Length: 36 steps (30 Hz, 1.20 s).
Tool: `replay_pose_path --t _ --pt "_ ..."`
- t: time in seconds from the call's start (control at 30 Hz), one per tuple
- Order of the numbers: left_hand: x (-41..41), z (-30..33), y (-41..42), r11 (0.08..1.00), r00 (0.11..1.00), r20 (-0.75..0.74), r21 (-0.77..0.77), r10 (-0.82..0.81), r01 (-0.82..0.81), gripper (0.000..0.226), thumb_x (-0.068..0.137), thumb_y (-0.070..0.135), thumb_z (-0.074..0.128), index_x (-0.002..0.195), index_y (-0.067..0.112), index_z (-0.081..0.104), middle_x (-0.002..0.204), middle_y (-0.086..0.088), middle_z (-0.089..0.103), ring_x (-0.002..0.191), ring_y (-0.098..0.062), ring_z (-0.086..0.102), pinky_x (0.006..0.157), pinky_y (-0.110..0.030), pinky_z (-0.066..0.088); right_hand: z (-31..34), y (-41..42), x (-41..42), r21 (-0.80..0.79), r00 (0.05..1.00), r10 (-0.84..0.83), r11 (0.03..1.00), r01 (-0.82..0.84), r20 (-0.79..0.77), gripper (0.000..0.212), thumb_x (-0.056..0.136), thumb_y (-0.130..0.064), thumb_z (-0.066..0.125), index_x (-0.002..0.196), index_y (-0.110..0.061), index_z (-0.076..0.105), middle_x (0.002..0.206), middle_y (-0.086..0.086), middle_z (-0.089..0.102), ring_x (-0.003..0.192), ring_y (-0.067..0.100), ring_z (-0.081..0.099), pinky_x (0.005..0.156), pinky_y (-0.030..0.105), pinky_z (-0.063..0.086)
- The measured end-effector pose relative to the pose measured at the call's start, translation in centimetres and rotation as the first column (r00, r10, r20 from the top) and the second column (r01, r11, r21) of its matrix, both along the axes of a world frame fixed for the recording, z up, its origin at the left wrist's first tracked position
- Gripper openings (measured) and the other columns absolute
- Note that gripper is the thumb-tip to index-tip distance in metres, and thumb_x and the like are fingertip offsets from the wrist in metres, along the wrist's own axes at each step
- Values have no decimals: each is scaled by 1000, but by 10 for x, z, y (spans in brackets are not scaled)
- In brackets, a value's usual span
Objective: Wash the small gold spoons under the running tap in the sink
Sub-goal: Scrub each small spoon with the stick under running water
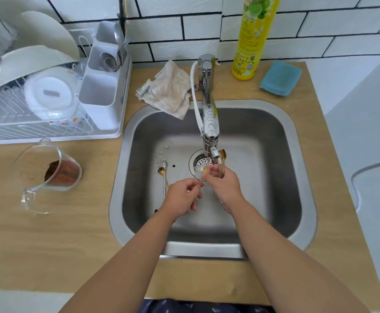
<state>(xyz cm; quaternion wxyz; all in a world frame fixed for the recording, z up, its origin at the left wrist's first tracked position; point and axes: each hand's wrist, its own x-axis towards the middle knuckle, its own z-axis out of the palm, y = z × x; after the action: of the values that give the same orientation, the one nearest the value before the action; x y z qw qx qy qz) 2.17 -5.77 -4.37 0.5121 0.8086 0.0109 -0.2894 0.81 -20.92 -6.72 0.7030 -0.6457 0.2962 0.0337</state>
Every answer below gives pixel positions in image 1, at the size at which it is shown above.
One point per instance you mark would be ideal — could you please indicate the blue sponge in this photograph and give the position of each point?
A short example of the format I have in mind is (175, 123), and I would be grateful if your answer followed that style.
(279, 78)

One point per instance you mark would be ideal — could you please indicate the person's left hand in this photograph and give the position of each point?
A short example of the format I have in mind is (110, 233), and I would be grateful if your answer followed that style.
(180, 198)

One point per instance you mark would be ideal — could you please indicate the beige rag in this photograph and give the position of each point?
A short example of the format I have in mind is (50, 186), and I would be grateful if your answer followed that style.
(168, 87)

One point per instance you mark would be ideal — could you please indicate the small silver spoon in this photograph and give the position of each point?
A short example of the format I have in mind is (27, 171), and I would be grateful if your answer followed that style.
(164, 164)

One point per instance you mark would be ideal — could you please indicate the white dish rack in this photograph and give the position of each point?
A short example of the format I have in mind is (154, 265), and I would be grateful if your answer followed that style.
(14, 130)

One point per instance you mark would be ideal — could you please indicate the yellow dish soap bottle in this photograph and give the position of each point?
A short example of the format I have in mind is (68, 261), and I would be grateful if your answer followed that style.
(252, 35)

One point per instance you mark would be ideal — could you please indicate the person's right hand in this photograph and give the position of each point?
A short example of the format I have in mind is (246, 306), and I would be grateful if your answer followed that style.
(227, 189)

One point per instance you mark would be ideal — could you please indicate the navy patterned shorts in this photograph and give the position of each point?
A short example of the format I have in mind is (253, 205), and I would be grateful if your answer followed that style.
(203, 306)

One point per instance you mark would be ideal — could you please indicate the person's left forearm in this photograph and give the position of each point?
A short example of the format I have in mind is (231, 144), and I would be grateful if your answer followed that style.
(121, 270)

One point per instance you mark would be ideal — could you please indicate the steel sink drain strainer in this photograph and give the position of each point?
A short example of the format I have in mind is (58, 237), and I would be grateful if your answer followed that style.
(197, 161)

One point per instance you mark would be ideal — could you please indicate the chrome faucet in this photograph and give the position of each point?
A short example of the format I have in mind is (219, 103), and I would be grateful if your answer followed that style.
(206, 71)

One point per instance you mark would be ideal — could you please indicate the brown coffee grounds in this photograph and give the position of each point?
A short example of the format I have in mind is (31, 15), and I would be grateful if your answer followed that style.
(51, 171)

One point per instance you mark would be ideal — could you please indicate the clear measuring jug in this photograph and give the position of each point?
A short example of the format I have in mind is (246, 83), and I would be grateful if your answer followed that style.
(27, 162)

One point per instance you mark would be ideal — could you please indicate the white plate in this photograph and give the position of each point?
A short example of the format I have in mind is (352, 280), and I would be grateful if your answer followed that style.
(43, 29)

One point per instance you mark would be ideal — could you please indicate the stainless steel sink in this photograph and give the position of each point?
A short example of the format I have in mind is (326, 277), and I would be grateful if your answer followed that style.
(268, 143)

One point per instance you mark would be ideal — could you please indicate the white cutlery holder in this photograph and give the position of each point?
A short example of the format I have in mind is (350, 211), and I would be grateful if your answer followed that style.
(100, 107)

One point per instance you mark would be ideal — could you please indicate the steel fork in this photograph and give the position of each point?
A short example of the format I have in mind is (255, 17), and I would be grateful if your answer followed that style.
(123, 50)

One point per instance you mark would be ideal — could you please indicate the steel ladle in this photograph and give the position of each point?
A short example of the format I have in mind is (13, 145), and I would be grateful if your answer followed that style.
(109, 61)

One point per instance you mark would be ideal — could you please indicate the white floral print bowl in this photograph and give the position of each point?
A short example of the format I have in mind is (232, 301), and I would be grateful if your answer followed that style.
(51, 107)

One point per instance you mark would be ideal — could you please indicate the person's right forearm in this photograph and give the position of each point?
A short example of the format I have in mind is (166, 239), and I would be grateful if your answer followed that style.
(291, 270)

